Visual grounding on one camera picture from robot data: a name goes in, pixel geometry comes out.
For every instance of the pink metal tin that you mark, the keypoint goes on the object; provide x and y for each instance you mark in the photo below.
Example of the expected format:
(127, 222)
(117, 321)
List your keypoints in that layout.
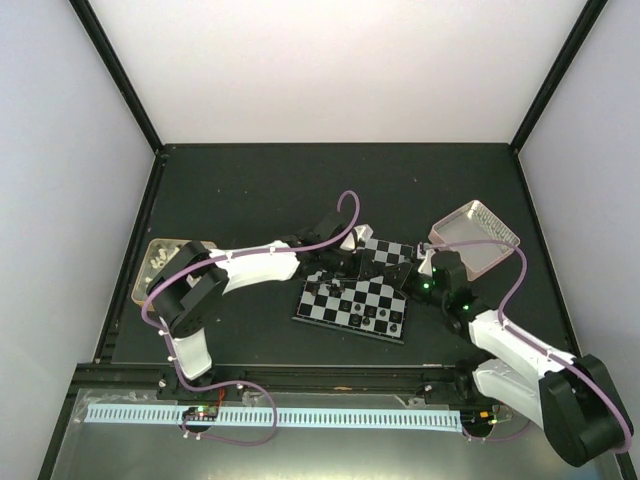
(479, 235)

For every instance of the white slotted cable duct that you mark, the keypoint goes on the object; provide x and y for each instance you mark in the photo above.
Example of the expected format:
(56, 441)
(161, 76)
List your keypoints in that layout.
(328, 418)

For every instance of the black and white chessboard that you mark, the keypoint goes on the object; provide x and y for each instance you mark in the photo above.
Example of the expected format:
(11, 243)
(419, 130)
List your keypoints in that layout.
(367, 307)

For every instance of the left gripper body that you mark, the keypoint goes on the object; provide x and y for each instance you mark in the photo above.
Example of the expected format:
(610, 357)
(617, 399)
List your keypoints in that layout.
(357, 269)

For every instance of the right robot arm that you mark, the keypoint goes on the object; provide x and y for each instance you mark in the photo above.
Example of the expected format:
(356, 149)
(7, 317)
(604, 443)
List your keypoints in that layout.
(572, 399)

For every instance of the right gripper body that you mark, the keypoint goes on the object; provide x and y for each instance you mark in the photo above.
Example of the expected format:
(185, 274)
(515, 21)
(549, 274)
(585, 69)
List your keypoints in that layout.
(405, 285)

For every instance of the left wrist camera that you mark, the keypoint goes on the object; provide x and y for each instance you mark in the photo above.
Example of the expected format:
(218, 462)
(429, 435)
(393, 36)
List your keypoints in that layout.
(358, 236)

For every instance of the gold tin with white pieces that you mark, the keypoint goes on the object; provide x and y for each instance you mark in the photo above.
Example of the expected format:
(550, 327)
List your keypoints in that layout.
(161, 259)

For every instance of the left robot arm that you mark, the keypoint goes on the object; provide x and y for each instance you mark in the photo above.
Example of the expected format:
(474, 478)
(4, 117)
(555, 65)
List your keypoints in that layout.
(188, 289)

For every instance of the black piece cluster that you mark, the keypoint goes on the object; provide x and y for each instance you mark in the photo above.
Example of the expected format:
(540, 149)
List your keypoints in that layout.
(333, 288)

